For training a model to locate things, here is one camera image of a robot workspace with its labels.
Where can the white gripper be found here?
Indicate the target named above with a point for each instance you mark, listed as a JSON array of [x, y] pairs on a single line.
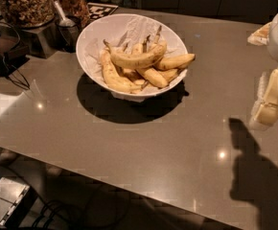
[[265, 110]]

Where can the curved yellow banana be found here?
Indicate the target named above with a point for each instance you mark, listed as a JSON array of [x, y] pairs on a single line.
[[140, 61]]

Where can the right yellow banana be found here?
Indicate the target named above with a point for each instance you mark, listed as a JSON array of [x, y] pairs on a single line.
[[180, 62]]

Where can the middle yellow banana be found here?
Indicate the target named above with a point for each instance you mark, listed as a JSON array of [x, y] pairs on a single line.
[[153, 77]]

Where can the white bowl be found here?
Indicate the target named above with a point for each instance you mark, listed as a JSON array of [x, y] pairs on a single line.
[[138, 48]]

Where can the left yellow banana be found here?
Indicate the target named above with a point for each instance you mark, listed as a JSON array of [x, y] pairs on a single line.
[[113, 79]]

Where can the black white marker tag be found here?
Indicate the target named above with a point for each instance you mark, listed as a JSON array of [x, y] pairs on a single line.
[[98, 10]]

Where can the dark cup with spoon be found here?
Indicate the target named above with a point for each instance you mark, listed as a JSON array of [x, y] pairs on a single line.
[[68, 35]]

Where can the small glass snack jar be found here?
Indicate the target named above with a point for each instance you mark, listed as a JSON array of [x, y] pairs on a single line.
[[78, 9]]

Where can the white spoon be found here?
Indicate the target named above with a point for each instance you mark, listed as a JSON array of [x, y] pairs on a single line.
[[64, 21]]

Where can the metal stand under jar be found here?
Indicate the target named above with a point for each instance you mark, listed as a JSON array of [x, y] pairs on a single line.
[[42, 41]]

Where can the large glass nut jar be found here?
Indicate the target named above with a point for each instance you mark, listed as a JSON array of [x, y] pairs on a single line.
[[27, 13]]

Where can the black appliance on left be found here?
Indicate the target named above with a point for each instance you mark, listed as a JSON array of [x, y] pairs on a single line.
[[13, 51]]

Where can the grey metal box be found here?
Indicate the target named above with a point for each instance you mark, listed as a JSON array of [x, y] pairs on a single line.
[[11, 195]]

